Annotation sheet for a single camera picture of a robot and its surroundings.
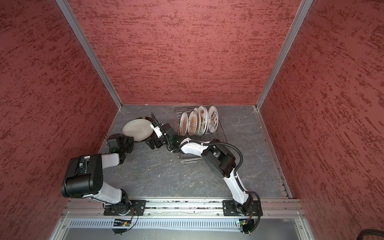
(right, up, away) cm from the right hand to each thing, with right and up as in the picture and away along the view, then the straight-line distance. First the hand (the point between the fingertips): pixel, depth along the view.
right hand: (151, 140), depth 88 cm
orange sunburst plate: (+19, +10, +13) cm, 25 cm away
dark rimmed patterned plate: (-10, +13, +19) cm, 26 cm away
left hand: (-13, +1, +8) cm, 15 cm away
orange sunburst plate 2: (+25, +10, +12) cm, 29 cm away
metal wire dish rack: (+28, +11, +2) cm, 30 cm away
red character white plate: (+39, +13, +12) cm, 43 cm away
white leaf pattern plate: (-11, +6, +10) cm, 16 cm away
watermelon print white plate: (+32, +12, +6) cm, 34 cm away
